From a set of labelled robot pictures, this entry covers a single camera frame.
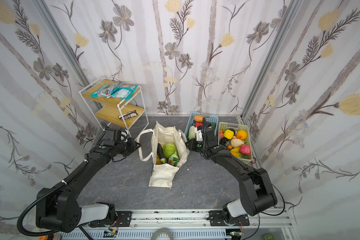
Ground white wire two-tier shelf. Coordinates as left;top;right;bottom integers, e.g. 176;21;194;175
79;76;149;138

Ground red teal snack packet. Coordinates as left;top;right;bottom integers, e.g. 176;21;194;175
90;82;123;98

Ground green snack packet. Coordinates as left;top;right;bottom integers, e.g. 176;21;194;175
168;151;180;167

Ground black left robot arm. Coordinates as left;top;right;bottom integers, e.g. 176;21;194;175
17;128;141;237

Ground blue plastic vegetable basket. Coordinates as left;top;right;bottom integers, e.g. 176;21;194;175
185;112;219;141

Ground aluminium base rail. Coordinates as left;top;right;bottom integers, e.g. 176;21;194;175
60;209;298;240

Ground cream canvas grocery bag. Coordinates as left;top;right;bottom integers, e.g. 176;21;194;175
136;123;190;188

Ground beige pear toy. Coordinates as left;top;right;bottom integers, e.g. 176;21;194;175
230;138;245;148

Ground brown potato toy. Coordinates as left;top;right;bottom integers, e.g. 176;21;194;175
194;115;204;122

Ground yellow citron toy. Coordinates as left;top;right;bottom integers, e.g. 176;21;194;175
224;129;235;140

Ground green cabbage toy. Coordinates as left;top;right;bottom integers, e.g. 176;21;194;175
163;143;177;159

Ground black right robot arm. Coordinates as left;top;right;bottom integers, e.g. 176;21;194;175
186;117;278;225

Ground dark brown candy bar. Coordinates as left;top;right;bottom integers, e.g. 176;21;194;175
118;110;139;121

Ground orange fruit toy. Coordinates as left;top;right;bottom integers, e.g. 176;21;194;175
236;130;248;141

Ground green plastic fruit basket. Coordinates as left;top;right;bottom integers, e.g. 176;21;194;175
218;122;253;165

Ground black grape bunch toy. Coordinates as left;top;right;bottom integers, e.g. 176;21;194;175
220;137;229;146

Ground white radish toy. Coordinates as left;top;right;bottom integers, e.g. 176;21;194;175
188;126;197;141

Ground pink dragon fruit toy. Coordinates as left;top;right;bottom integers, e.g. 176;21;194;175
239;144;251;155

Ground red bell pepper toy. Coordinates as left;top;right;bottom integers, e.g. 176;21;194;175
195;122;203;128

